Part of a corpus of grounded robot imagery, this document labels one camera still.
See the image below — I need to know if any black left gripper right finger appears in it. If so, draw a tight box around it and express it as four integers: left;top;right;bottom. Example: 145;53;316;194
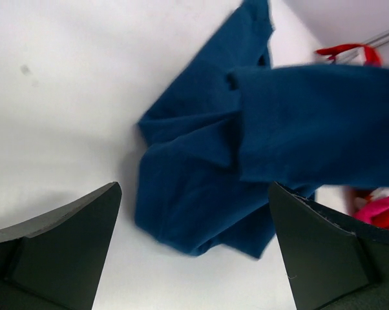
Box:
269;183;389;310

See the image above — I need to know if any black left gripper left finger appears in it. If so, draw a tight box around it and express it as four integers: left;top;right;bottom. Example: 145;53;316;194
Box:
0;182;121;309

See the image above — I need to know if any blue t shirt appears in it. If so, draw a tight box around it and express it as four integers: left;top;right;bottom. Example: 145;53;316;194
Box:
134;1;389;258

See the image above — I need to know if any pink t shirt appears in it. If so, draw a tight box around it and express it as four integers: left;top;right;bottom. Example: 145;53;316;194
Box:
353;187;389;230

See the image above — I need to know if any red t shirt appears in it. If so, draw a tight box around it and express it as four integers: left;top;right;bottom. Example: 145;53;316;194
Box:
315;43;383;67

